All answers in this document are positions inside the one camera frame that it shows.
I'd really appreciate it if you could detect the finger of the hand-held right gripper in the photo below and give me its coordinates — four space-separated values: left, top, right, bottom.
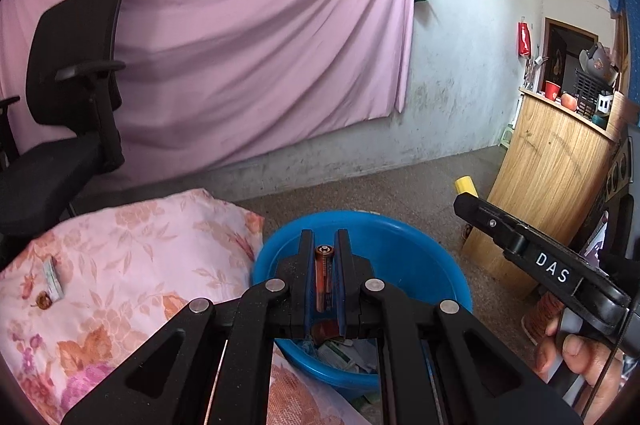
452 192 531 257

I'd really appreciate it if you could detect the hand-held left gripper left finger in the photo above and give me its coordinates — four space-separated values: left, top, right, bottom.
60 229 317 425

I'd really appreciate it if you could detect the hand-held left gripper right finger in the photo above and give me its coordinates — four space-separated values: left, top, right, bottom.
334 229 583 425

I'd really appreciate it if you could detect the brown battery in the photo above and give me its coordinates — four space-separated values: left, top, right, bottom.
314 244 335 312

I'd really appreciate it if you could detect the red gold packet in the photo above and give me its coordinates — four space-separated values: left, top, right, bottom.
310 322 341 346

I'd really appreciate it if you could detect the green white sachet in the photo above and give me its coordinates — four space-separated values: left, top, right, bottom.
320 340 361 368

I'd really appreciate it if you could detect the white foil wrapper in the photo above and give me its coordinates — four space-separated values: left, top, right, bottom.
350 340 382 374

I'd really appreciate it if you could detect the blue plastic basin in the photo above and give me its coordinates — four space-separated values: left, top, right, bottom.
251 211 473 396

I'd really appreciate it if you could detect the person's right hand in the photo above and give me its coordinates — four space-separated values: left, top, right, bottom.
532 317 627 423

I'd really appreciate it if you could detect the wooden cabinet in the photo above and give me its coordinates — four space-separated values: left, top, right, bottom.
461 88 626 301

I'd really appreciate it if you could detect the black speaker cabinet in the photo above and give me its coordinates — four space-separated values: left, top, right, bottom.
597 132 633 226

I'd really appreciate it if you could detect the pink floral blanket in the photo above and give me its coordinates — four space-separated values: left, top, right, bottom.
0 188 381 425

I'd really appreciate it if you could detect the grey metal pot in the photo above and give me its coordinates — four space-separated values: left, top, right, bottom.
579 42 621 83

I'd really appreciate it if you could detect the white green tube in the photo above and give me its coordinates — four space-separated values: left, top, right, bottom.
42 256 64 302

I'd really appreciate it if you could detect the pink hanging sheet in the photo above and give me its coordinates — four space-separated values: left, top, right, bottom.
0 0 421 186

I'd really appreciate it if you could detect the black office chair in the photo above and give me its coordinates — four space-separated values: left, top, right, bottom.
0 0 131 256

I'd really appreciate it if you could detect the black wire basket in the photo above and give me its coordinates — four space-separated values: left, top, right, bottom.
574 69 618 116

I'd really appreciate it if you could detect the dark wooden door frame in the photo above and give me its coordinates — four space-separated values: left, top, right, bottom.
542 18 598 93

